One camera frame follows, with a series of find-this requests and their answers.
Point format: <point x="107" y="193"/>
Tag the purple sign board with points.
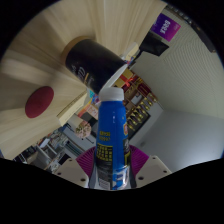
<point x="165" y="26"/>

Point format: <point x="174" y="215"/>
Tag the flat round red coaster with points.
<point x="39" y="101"/>

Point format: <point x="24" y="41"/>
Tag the wooden shelf unit with trophies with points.
<point x="140" y="100"/>

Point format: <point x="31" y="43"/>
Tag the yellow gift box red ribbon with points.
<point x="126" y="78"/>

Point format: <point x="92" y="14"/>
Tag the blue drink bottle white cap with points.
<point x="111" y="140"/>

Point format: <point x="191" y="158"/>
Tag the black mug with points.
<point x="93" y="63"/>

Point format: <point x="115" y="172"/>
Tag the pale yellow box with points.
<point x="131" y="50"/>

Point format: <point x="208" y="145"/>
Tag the kraft brown book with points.
<point x="71" y="108"/>

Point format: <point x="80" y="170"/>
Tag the pink flowers in white pot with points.
<point x="83" y="128"/>

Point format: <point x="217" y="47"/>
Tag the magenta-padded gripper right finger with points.
<point x="153" y="170"/>

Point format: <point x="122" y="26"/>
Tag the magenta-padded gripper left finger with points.
<point x="71" y="171"/>

